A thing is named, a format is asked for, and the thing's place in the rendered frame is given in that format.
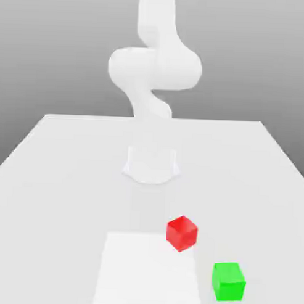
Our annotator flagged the small red cube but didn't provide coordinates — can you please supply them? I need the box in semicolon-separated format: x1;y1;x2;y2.
165;214;199;253

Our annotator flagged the small green cube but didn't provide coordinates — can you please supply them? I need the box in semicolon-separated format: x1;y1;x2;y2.
210;261;247;303

